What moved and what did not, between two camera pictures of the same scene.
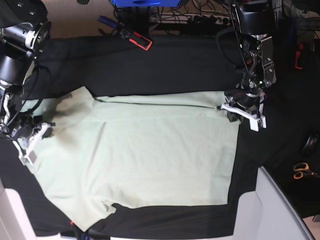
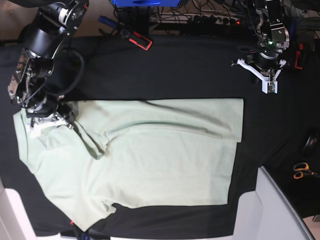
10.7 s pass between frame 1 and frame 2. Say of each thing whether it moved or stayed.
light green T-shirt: stayed
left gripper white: moved
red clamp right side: stayed
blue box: stayed
